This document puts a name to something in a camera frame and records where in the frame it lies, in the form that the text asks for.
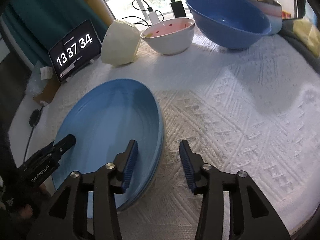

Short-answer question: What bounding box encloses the blue plate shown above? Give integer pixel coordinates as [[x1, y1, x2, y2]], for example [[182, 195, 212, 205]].
[[51, 77, 166, 212], [115, 128, 165, 211]]

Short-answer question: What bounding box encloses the cream yellow bowl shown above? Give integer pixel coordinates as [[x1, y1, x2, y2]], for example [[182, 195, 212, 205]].
[[100, 20, 140, 66]]

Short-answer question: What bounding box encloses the white bowl pink inside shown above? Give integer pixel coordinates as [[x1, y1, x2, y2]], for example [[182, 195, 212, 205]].
[[140, 17, 195, 55]]

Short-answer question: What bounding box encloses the large dark blue bowl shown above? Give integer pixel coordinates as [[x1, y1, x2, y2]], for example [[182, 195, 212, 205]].
[[185, 0, 272, 49]]

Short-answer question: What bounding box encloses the person's left hand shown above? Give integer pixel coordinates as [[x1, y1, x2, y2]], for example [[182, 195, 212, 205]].
[[17, 204, 33, 220]]

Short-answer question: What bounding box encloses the black round device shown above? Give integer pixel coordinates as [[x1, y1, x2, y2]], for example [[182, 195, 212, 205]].
[[28, 109, 41, 128]]

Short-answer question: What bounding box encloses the white textured tablecloth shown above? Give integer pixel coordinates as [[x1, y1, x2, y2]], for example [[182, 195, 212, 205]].
[[32, 31, 319, 239]]

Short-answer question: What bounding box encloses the small white box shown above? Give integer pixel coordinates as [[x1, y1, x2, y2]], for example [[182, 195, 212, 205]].
[[40, 66, 53, 80]]

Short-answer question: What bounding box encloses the tablet showing clock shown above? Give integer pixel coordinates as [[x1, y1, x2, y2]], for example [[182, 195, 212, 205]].
[[48, 20, 101, 83]]

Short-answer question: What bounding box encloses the teal curtain left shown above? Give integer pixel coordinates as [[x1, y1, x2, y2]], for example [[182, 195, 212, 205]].
[[1, 0, 108, 66]]

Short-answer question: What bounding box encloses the dark grey folded cloth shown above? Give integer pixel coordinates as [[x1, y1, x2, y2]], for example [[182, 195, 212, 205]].
[[278, 19, 319, 74]]

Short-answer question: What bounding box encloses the yellow tissue pack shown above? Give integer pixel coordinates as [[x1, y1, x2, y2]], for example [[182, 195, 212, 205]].
[[293, 19, 320, 58]]

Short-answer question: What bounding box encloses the light blue bowl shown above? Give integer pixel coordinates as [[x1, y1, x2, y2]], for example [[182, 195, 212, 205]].
[[266, 15, 283, 35]]

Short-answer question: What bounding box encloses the white charger plug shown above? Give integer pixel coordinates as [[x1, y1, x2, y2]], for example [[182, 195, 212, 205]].
[[148, 7, 160, 25]]

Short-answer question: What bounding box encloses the yellow curtain left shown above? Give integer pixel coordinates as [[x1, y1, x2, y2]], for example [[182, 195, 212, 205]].
[[84, 0, 115, 26]]

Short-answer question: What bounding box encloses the pink steel-lined bowl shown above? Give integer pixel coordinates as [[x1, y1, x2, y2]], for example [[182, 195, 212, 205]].
[[248, 0, 282, 18]]

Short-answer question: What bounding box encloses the black power adapter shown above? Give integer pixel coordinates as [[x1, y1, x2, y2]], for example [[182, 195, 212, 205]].
[[170, 0, 186, 18]]

